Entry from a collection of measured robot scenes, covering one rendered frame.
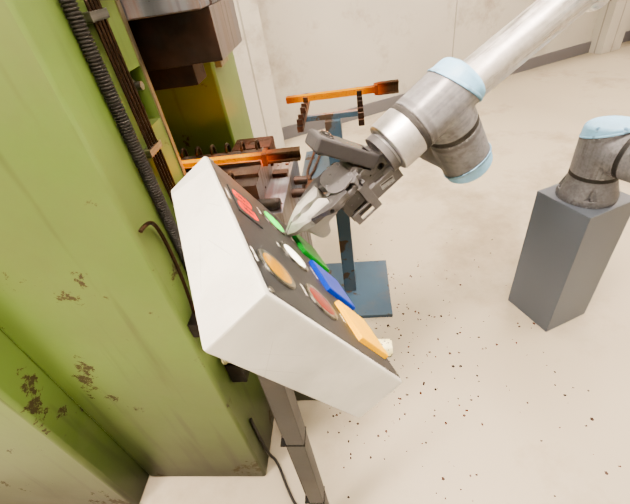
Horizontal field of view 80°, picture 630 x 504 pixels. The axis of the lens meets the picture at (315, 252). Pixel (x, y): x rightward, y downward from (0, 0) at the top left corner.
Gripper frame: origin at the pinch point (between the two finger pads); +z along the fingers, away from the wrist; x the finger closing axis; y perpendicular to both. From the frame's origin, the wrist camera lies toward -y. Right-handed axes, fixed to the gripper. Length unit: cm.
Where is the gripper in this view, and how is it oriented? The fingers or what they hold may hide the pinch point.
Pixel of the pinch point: (289, 227)
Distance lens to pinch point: 62.8
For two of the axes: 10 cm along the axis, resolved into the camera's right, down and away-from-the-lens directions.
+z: -7.3, 6.8, 1.3
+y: 5.8, 5.0, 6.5
